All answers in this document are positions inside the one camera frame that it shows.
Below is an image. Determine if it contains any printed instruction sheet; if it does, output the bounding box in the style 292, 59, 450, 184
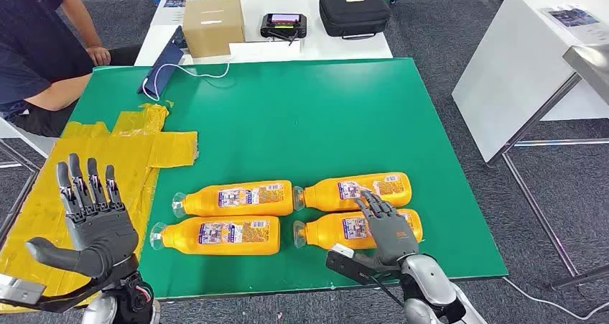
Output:
539, 4, 609, 45

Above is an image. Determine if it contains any person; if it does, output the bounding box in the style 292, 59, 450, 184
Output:
0, 0, 143, 138

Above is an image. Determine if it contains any green table mat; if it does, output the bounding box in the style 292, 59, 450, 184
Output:
62, 57, 509, 301

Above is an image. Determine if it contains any black carrying case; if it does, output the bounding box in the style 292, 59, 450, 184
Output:
318, 0, 392, 40

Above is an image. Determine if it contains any black handheld controller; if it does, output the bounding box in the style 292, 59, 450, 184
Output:
259, 12, 308, 42

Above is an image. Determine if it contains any steel table with legs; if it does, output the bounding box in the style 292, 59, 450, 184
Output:
485, 43, 609, 292

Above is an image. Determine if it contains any white floor cable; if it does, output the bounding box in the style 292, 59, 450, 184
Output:
501, 276, 609, 322

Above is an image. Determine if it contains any white charging cable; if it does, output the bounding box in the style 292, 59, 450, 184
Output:
141, 62, 232, 103

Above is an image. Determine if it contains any printed paper sheet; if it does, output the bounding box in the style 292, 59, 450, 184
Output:
159, 0, 208, 25

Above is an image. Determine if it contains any person's left hand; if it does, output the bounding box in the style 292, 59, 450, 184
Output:
85, 45, 112, 68

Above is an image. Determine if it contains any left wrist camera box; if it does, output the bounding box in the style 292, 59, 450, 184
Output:
0, 273, 47, 307

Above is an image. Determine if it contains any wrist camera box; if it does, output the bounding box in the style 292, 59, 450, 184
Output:
325, 244, 383, 286
0, 273, 47, 307

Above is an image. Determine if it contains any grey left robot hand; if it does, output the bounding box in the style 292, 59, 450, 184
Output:
26, 153, 140, 279

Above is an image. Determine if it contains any yellow tape sheet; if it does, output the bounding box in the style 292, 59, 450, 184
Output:
0, 103, 199, 313

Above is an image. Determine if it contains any orange detergent bottle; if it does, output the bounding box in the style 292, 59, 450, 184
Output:
292, 208, 424, 251
172, 180, 295, 218
292, 172, 413, 213
149, 216, 282, 256

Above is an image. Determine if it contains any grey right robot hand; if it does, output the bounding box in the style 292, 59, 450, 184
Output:
354, 190, 421, 266

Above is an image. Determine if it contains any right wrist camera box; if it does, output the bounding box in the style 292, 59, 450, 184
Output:
325, 244, 383, 286

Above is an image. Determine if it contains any white chair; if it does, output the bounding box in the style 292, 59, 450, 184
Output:
0, 116, 59, 173

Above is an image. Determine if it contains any brown cardboard box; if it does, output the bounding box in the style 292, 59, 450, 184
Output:
182, 0, 246, 59

